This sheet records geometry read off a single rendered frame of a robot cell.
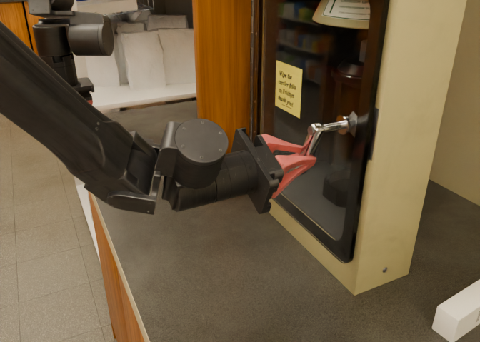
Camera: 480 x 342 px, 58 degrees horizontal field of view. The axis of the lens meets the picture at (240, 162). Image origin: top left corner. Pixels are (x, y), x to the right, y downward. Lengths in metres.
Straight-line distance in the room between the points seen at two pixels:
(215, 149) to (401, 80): 0.25
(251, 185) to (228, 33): 0.37
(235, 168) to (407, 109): 0.23
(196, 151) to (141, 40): 1.31
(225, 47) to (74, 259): 1.77
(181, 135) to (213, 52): 0.39
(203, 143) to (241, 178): 0.10
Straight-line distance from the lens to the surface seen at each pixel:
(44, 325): 2.11
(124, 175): 0.49
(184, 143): 0.45
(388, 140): 0.59
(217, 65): 0.83
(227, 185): 0.53
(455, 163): 1.07
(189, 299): 0.69
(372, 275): 0.71
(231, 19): 0.83
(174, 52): 1.79
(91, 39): 0.79
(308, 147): 0.58
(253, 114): 0.82
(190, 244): 0.79
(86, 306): 2.13
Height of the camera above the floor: 1.41
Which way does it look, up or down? 26 degrees down
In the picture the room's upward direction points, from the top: straight up
